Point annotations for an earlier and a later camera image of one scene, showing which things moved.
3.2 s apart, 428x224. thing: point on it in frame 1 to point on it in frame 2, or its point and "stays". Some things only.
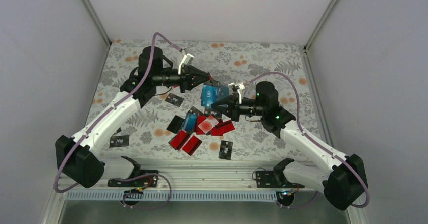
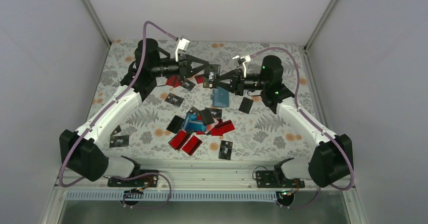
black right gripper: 232,109 to 236,77
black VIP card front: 225,152 stays
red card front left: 177,142 stays
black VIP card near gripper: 121,141 stays
